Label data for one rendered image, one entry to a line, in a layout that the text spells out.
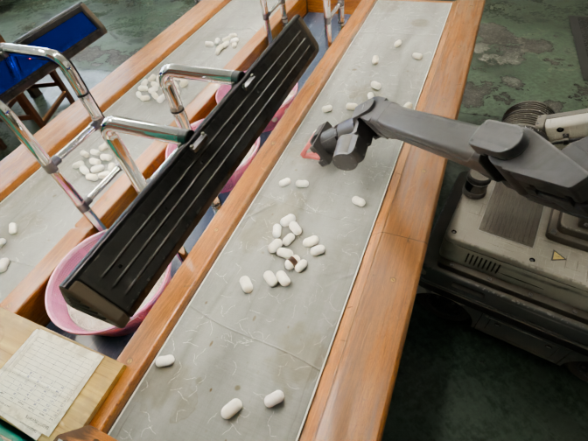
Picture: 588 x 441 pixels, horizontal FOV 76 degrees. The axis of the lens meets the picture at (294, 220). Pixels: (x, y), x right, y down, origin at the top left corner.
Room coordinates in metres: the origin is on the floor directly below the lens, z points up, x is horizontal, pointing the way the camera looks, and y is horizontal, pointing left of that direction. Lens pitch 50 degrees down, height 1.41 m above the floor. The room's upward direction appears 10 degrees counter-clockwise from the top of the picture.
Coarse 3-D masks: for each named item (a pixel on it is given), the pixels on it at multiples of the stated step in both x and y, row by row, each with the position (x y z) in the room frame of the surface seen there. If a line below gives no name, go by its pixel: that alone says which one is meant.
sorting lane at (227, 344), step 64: (384, 0) 1.67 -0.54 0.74; (384, 64) 1.17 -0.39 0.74; (320, 192) 0.63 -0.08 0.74; (384, 192) 0.59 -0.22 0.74; (256, 256) 0.48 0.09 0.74; (320, 256) 0.45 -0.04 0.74; (192, 320) 0.35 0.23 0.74; (256, 320) 0.33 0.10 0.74; (320, 320) 0.30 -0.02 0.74; (192, 384) 0.23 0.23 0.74; (256, 384) 0.21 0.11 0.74
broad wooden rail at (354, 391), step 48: (480, 0) 1.46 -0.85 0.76; (432, 96) 0.91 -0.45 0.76; (432, 192) 0.55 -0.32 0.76; (384, 240) 0.44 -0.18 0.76; (384, 288) 0.33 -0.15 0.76; (336, 336) 0.27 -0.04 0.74; (384, 336) 0.24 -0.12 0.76; (336, 384) 0.18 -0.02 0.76; (384, 384) 0.17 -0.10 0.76; (336, 432) 0.11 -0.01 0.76
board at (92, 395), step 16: (0, 320) 0.40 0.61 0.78; (16, 320) 0.40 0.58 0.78; (0, 336) 0.37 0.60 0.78; (16, 336) 0.36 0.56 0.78; (64, 336) 0.35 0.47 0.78; (0, 352) 0.33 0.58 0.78; (96, 352) 0.30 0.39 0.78; (0, 368) 0.30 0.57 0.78; (96, 368) 0.27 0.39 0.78; (112, 368) 0.27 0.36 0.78; (96, 384) 0.24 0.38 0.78; (112, 384) 0.24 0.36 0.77; (80, 400) 0.22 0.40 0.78; (96, 400) 0.22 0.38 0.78; (0, 416) 0.22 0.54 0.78; (64, 416) 0.20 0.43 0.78; (80, 416) 0.19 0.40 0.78; (64, 432) 0.17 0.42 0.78
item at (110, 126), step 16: (176, 64) 0.61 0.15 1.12; (160, 80) 0.62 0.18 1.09; (208, 80) 0.57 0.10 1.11; (224, 80) 0.56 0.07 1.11; (176, 96) 0.63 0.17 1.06; (176, 112) 0.62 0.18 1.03; (112, 128) 0.48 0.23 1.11; (128, 128) 0.46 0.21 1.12; (144, 128) 0.45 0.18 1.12; (160, 128) 0.44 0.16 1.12; (176, 128) 0.44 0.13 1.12; (112, 144) 0.49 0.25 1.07; (192, 144) 0.41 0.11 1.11; (128, 160) 0.49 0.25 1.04; (128, 176) 0.49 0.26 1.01
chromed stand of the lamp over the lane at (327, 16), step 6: (324, 0) 1.33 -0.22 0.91; (342, 0) 1.46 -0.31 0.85; (324, 6) 1.34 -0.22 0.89; (330, 6) 1.34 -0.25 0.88; (336, 6) 1.42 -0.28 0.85; (342, 6) 1.46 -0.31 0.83; (324, 12) 1.34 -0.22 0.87; (330, 12) 1.33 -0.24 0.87; (342, 12) 1.46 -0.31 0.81; (324, 18) 1.34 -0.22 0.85; (330, 18) 1.33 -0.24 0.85; (342, 18) 1.46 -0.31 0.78; (330, 24) 1.33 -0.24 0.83; (342, 24) 1.46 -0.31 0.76; (330, 30) 1.33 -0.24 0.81; (330, 36) 1.33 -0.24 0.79; (330, 42) 1.33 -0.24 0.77
